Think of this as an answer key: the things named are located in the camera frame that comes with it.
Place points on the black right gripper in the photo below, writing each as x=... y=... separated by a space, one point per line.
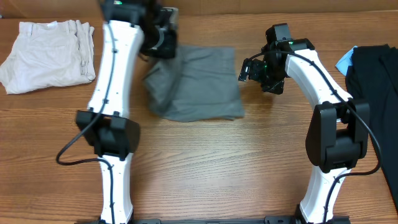
x=276 y=86

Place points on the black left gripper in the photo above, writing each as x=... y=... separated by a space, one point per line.
x=168 y=50

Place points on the grey shorts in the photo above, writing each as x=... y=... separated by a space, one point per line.
x=199 y=83

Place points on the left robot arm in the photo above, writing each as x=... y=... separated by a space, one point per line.
x=131 y=28

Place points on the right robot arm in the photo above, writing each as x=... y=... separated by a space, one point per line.
x=335 y=141

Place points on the light blue cloth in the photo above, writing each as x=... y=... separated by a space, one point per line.
x=345 y=62

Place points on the black garment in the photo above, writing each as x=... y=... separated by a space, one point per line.
x=373 y=77

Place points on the folded white shorts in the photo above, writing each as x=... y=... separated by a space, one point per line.
x=55 y=54

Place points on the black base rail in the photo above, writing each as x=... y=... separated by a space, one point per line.
x=211 y=221

